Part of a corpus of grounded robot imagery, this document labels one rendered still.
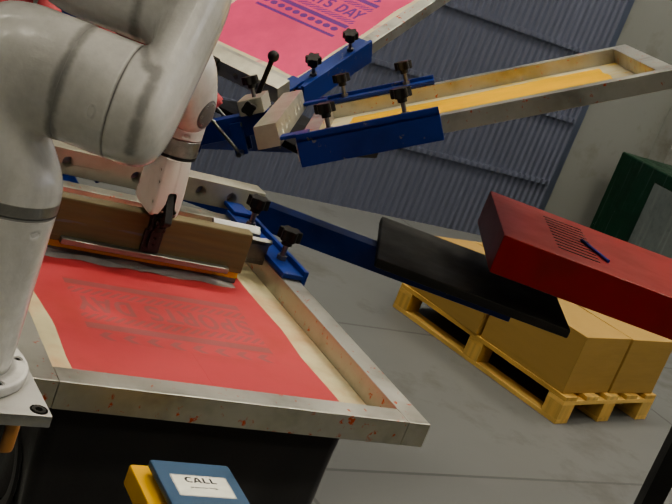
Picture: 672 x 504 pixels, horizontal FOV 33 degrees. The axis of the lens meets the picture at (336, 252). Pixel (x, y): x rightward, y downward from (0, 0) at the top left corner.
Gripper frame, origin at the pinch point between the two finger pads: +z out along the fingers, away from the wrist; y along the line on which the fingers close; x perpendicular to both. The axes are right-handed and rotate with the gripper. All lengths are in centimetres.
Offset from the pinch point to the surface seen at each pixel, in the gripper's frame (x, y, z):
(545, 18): 379, -422, -30
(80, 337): -17.4, 31.0, 4.6
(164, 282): 2.9, 5.4, 5.5
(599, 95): 88, -10, -42
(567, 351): 256, -162, 81
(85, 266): -10.4, 4.3, 5.2
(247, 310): 16.1, 11.5, 5.9
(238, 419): -1, 52, 4
